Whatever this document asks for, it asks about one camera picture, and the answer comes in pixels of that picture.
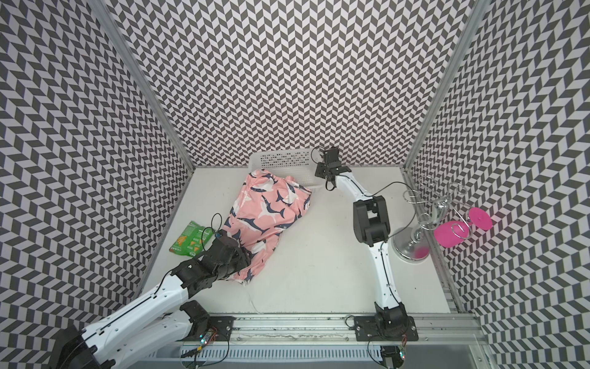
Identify aluminium corner post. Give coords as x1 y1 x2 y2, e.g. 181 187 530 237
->
403 0 492 172
88 0 195 174

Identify aluminium corner post right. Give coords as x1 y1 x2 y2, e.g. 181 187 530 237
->
403 0 492 172

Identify aluminium front rail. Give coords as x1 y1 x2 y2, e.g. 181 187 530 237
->
98 312 490 347

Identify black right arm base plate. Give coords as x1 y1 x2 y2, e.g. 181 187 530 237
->
351 315 419 342

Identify pink shark print shorts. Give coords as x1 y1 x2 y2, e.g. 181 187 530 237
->
221 169 312 284

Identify aluminium corner post left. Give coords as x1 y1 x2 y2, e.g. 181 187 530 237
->
88 0 195 174

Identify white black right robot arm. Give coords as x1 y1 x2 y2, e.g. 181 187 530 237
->
315 147 411 339

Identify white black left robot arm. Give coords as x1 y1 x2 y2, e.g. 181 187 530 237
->
46 231 252 368

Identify chrome wire glass rack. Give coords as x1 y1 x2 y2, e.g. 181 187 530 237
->
390 182 467 263

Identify pink plastic wine glass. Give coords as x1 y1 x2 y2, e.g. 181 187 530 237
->
433 208 493 248

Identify white perforated plastic basket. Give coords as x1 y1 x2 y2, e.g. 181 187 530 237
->
248 149 324 189

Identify green snack bag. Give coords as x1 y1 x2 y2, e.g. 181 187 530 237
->
168 221 214 257

